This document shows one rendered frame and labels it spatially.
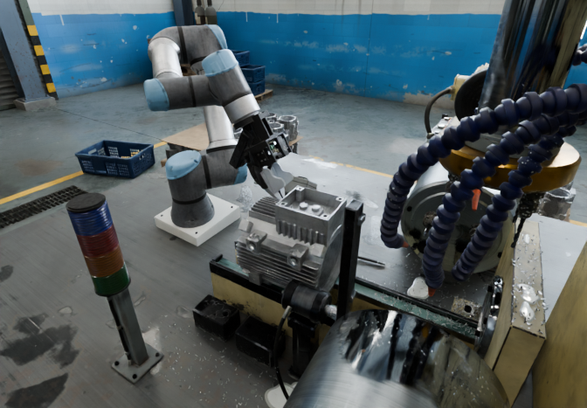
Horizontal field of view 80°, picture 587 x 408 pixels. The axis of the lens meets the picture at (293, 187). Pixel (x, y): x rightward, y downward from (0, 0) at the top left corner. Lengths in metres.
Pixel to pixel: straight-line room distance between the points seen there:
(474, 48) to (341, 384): 5.86
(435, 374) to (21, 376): 0.85
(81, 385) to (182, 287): 0.31
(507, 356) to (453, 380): 0.15
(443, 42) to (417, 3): 0.71
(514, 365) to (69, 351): 0.89
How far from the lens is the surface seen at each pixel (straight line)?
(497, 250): 0.92
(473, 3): 6.10
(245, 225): 0.76
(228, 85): 0.79
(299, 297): 0.66
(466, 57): 6.13
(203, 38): 1.24
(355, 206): 0.51
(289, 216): 0.71
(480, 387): 0.48
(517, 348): 0.58
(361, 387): 0.42
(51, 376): 1.00
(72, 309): 1.13
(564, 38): 0.53
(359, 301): 0.87
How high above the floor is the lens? 1.51
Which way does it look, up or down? 28 degrees down
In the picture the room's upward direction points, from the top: straight up
